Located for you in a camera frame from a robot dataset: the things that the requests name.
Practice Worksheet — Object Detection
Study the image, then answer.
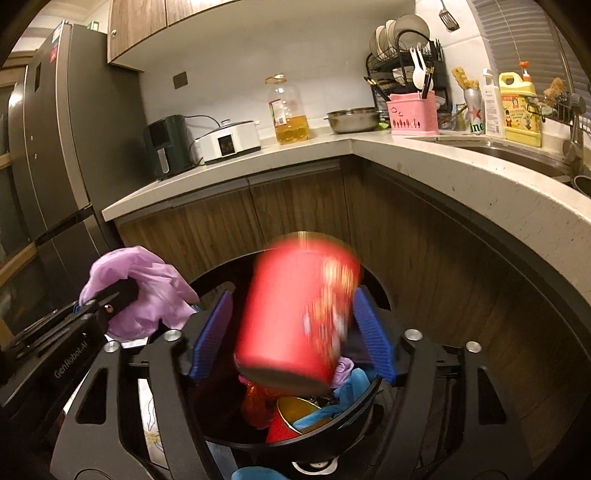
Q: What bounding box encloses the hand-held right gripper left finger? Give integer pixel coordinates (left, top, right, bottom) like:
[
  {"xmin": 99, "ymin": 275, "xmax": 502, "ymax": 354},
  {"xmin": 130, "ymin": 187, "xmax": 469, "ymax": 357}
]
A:
[{"xmin": 51, "ymin": 286, "xmax": 236, "ymax": 480}]

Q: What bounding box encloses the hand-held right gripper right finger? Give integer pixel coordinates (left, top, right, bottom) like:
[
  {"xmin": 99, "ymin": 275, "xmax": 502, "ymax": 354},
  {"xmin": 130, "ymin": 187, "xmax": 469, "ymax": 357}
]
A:
[{"xmin": 352, "ymin": 285, "xmax": 523, "ymax": 480}]

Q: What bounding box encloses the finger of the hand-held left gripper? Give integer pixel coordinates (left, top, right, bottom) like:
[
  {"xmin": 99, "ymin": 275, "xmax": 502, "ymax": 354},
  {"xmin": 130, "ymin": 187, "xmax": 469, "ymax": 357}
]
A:
[{"xmin": 9, "ymin": 278, "xmax": 140, "ymax": 352}]

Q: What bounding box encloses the blue rubber glove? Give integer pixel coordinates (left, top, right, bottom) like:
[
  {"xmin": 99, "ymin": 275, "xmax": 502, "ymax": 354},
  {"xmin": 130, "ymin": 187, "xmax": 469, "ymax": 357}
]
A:
[
  {"xmin": 332, "ymin": 369, "xmax": 371, "ymax": 408},
  {"xmin": 291, "ymin": 406, "xmax": 343, "ymax": 435}
]

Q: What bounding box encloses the black trash bin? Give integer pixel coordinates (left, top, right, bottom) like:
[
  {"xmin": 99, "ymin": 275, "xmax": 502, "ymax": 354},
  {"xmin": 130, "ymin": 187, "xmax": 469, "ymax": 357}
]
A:
[{"xmin": 184, "ymin": 251, "xmax": 393, "ymax": 462}]

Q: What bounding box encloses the red printed paper cup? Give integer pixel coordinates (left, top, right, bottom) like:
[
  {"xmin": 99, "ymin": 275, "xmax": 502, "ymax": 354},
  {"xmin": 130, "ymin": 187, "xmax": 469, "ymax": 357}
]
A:
[
  {"xmin": 267, "ymin": 396, "xmax": 324, "ymax": 445},
  {"xmin": 233, "ymin": 232, "xmax": 363, "ymax": 392}
]

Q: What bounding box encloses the red plastic bag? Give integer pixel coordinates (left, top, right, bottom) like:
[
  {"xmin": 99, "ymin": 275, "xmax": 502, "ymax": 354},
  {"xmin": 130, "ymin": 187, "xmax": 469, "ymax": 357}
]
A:
[{"xmin": 240, "ymin": 376, "xmax": 280, "ymax": 428}]

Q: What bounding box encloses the blue rounded object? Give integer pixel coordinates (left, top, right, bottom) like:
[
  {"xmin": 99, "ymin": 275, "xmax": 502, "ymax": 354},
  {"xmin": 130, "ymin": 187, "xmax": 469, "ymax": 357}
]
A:
[{"xmin": 230, "ymin": 466, "xmax": 289, "ymax": 480}]

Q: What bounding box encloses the wooden kitchen counter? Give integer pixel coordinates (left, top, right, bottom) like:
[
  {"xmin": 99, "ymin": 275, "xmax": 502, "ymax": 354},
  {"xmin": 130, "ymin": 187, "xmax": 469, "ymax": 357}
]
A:
[{"xmin": 102, "ymin": 131, "xmax": 591, "ymax": 462}]

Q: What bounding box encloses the white round object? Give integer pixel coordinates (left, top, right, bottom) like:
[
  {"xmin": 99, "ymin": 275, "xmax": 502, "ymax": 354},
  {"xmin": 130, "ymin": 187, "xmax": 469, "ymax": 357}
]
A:
[{"xmin": 292, "ymin": 457, "xmax": 337, "ymax": 476}]

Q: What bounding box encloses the black air fryer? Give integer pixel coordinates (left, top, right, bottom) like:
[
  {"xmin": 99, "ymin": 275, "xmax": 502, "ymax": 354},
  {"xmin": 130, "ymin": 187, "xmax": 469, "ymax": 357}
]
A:
[{"xmin": 143, "ymin": 115, "xmax": 195, "ymax": 181}]

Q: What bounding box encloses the dark steel refrigerator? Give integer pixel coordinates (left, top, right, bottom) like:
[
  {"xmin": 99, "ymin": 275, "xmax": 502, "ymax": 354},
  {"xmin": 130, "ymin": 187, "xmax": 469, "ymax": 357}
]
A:
[{"xmin": 7, "ymin": 23, "xmax": 148, "ymax": 296}]

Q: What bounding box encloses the white electric cooker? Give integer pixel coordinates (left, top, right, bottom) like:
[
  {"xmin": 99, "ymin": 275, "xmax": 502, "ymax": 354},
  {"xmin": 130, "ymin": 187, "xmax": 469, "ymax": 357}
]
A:
[{"xmin": 193, "ymin": 119, "xmax": 262, "ymax": 165}]

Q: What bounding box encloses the steel basin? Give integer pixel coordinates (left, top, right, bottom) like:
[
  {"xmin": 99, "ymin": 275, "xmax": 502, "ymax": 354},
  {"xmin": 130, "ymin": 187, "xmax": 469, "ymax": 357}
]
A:
[{"xmin": 324, "ymin": 107, "xmax": 385, "ymax": 134}]

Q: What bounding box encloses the pink utensil holder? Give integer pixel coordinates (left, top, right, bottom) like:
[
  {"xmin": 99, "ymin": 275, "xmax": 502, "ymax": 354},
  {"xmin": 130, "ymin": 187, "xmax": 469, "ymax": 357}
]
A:
[{"xmin": 385, "ymin": 90, "xmax": 438, "ymax": 136}]

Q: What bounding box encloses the cooking oil bottle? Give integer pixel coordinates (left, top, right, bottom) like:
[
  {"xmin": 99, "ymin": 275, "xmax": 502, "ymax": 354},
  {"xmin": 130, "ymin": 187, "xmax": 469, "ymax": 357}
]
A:
[{"xmin": 264, "ymin": 74, "xmax": 311, "ymax": 145}]

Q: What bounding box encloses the steel sink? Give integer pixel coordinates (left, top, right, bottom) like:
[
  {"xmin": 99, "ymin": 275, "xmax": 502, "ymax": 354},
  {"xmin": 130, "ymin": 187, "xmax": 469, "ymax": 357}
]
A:
[{"xmin": 429, "ymin": 138, "xmax": 591, "ymax": 185}]

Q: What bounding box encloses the silver beer can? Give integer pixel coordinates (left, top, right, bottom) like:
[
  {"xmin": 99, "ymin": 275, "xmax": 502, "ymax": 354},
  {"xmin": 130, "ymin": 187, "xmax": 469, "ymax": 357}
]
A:
[{"xmin": 463, "ymin": 88, "xmax": 485, "ymax": 134}]

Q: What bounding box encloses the white pump bottle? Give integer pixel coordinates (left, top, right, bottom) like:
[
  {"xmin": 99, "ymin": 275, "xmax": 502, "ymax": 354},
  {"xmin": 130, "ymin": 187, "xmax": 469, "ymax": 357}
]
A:
[{"xmin": 481, "ymin": 68, "xmax": 506, "ymax": 137}]

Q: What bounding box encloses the black dish rack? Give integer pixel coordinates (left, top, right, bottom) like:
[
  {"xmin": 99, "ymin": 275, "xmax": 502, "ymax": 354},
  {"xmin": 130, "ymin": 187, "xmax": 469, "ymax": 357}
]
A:
[{"xmin": 365, "ymin": 30, "xmax": 451, "ymax": 116}]

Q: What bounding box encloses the white spoon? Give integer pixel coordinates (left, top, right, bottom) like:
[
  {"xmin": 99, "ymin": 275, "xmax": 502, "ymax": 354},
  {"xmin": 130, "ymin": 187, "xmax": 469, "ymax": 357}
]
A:
[{"xmin": 410, "ymin": 44, "xmax": 428, "ymax": 89}]

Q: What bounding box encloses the yellow detergent jug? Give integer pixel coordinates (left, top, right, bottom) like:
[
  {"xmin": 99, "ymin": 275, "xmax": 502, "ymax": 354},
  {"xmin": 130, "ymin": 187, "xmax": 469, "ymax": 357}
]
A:
[{"xmin": 498, "ymin": 60, "xmax": 542, "ymax": 147}]

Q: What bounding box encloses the yellow sponge brush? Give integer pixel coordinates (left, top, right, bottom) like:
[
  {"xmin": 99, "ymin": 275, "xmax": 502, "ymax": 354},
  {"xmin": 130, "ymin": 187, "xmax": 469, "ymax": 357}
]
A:
[{"xmin": 451, "ymin": 67, "xmax": 481, "ymax": 92}]

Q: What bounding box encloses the steel faucet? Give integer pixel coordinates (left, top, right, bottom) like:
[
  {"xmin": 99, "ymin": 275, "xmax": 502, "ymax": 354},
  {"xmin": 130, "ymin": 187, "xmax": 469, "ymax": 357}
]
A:
[{"xmin": 551, "ymin": 34, "xmax": 588, "ymax": 172}]

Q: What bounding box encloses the large white plate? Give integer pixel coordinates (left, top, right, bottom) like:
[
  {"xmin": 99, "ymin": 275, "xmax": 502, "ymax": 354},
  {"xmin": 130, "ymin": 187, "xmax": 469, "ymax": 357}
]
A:
[{"xmin": 394, "ymin": 14, "xmax": 431, "ymax": 47}]

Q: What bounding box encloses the hanging slotted spatula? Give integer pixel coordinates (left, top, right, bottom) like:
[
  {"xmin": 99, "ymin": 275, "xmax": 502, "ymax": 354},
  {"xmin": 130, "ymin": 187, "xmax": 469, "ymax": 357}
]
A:
[{"xmin": 438, "ymin": 0, "xmax": 461, "ymax": 32}]

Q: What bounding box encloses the window blind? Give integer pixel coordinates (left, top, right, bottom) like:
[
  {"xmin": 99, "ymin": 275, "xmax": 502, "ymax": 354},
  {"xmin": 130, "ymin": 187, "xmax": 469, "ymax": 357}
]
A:
[{"xmin": 466, "ymin": 0, "xmax": 578, "ymax": 97}]

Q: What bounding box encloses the black wire caddy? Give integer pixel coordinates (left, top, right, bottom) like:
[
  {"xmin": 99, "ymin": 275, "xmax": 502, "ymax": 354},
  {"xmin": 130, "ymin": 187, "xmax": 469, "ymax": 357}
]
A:
[{"xmin": 526, "ymin": 95, "xmax": 589, "ymax": 123}]

